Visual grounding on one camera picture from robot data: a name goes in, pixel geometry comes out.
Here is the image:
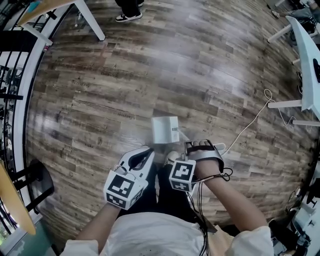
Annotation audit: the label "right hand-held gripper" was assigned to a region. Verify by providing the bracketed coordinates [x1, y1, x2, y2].
[168, 139, 226, 194]

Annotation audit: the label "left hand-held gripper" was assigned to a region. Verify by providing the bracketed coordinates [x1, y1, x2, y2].
[103, 146, 156, 211]

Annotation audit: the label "white dustpan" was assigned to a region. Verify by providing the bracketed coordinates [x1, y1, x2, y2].
[150, 115, 191, 145]

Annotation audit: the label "person's left forearm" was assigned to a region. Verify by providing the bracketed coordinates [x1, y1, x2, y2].
[74, 202, 121, 253]

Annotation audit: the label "person's right forearm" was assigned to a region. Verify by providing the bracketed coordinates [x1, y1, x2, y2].
[194, 161, 269, 237]

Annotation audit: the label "wooden floor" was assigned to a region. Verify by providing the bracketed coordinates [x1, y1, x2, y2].
[24, 0, 320, 251]

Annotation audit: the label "person's right hand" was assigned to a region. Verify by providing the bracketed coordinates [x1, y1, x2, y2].
[189, 140, 215, 152]

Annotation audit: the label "person's white shoe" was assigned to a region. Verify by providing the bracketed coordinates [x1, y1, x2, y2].
[163, 150, 180, 167]

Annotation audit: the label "person's black trousers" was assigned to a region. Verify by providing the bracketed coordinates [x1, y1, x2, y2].
[117, 162, 216, 233]

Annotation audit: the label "person's white shirt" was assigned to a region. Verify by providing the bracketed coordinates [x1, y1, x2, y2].
[59, 212, 275, 256]

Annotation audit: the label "black chair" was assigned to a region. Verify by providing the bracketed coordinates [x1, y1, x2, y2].
[11, 159, 55, 215]

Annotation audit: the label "wooden tabletop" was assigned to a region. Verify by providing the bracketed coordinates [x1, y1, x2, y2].
[0, 159, 37, 236]

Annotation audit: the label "black and white equipment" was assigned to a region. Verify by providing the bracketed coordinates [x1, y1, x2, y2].
[268, 149, 320, 256]

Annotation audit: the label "white low ledge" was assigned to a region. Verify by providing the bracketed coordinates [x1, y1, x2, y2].
[11, 24, 63, 200]

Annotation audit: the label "black device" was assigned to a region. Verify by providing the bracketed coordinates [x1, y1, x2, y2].
[312, 58, 320, 84]

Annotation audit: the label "black metal rack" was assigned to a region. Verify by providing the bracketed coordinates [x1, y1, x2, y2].
[0, 29, 38, 176]

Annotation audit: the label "teal box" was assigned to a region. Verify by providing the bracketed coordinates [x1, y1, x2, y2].
[26, 0, 42, 14]

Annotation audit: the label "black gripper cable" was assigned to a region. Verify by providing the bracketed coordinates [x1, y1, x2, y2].
[186, 167, 235, 256]

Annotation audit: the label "white floor cable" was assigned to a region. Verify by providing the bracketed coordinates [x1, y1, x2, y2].
[223, 88, 315, 155]

